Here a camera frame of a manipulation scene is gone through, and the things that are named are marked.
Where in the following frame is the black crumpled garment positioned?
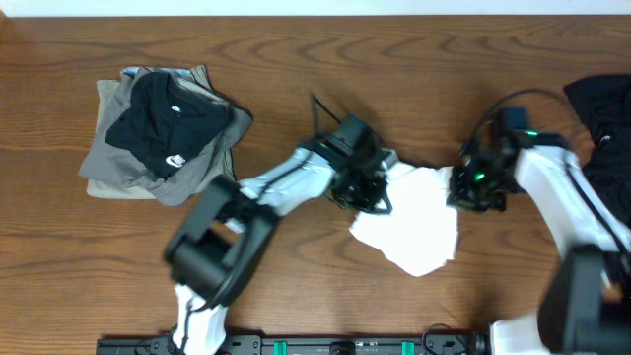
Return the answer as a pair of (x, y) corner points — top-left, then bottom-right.
(563, 74), (630, 225)

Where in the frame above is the grey folded garment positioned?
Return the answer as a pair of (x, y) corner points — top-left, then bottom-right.
(78, 65), (254, 207)

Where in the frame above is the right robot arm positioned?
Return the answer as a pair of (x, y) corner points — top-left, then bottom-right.
(447, 107), (630, 354)

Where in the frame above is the white t-shirt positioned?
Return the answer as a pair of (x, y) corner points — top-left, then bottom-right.
(349, 162), (458, 277)

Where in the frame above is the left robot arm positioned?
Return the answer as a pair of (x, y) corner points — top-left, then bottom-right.
(164, 115), (398, 354)

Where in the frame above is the black Nike t-shirt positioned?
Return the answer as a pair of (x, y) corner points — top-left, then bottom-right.
(105, 72), (229, 178)

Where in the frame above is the beige folded garment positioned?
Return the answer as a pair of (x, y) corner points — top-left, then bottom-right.
(86, 65), (237, 201)

